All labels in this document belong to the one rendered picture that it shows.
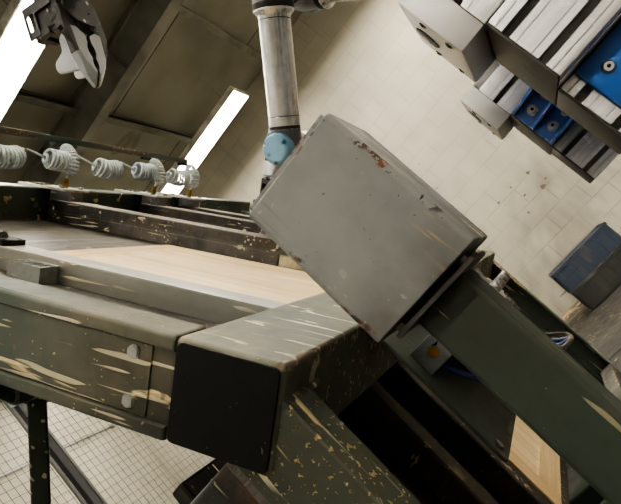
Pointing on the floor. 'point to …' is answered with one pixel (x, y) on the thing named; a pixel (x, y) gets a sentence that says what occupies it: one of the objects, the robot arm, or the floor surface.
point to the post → (543, 387)
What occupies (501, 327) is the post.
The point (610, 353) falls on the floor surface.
